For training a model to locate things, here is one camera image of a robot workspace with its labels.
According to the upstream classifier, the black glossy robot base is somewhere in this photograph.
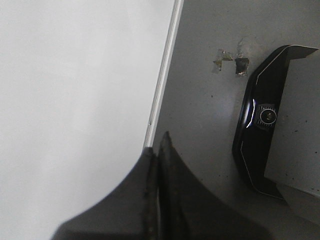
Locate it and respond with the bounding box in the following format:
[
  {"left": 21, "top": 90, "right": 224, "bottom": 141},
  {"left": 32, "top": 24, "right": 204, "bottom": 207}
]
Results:
[{"left": 232, "top": 44, "right": 318, "bottom": 200}]

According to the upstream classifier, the torn tape remnant left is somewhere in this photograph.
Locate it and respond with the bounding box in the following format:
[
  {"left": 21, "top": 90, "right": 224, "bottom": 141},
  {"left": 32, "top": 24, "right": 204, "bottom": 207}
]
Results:
[{"left": 212, "top": 49, "right": 235, "bottom": 74}]

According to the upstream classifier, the torn tape remnant right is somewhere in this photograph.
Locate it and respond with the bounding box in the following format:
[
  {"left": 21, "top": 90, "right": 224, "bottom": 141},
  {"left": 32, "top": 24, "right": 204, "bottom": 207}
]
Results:
[{"left": 234, "top": 38, "right": 250, "bottom": 77}]

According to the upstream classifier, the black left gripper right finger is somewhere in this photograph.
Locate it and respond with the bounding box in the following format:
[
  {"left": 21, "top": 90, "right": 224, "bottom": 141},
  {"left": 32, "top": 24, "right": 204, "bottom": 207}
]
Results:
[{"left": 158, "top": 132, "right": 273, "bottom": 240}]

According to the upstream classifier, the torn tape remnant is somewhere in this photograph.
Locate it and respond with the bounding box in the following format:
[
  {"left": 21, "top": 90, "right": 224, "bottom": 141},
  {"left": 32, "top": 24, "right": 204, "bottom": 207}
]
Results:
[
  {"left": 212, "top": 49, "right": 235, "bottom": 74},
  {"left": 234, "top": 38, "right": 250, "bottom": 77}
]

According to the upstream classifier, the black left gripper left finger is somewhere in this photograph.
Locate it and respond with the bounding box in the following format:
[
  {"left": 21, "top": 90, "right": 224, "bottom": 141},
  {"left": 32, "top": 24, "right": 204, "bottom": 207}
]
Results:
[{"left": 52, "top": 147, "right": 159, "bottom": 240}]

